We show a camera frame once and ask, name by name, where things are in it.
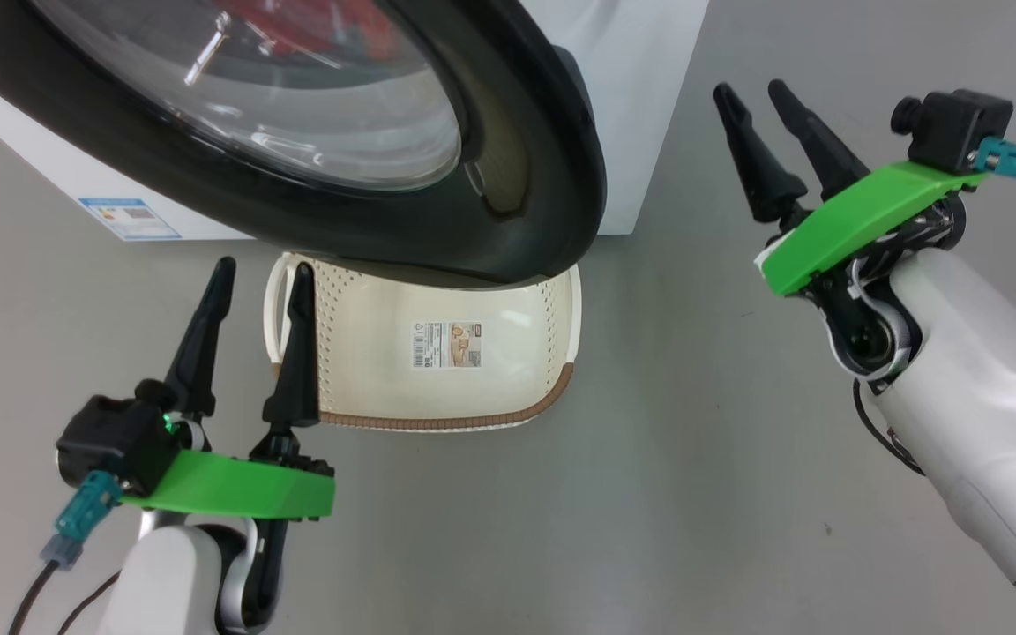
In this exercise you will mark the red garment with white trim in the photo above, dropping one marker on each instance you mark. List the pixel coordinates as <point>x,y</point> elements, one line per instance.
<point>332,26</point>

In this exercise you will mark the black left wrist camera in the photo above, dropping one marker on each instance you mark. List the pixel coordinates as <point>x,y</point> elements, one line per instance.
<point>111,437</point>

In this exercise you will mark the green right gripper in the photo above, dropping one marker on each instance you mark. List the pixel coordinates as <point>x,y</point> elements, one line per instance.
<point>852,225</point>

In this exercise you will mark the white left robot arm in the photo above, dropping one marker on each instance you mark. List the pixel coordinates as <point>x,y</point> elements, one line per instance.
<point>164,582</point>

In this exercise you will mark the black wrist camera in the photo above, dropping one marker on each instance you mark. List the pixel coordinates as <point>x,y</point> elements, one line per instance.
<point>111,437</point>
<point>958,123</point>

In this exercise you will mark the round black glass washer door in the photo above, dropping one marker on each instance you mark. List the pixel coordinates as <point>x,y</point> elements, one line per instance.
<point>517,132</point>

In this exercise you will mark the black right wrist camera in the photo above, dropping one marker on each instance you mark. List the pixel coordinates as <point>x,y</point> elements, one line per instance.
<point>958,123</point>

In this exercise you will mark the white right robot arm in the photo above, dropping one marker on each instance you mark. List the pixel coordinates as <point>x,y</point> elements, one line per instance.
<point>984,397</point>

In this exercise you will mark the blue energy label sticker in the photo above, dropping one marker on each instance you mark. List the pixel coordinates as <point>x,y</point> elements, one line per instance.
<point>130,219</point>

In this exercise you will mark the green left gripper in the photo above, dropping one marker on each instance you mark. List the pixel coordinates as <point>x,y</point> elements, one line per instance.
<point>235,489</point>

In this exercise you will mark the cream perforated laundry basket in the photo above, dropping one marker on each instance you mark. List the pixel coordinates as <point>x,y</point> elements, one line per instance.
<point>367,370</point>

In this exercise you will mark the basket product label sticker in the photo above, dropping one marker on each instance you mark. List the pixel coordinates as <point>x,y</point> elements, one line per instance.
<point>446,344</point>

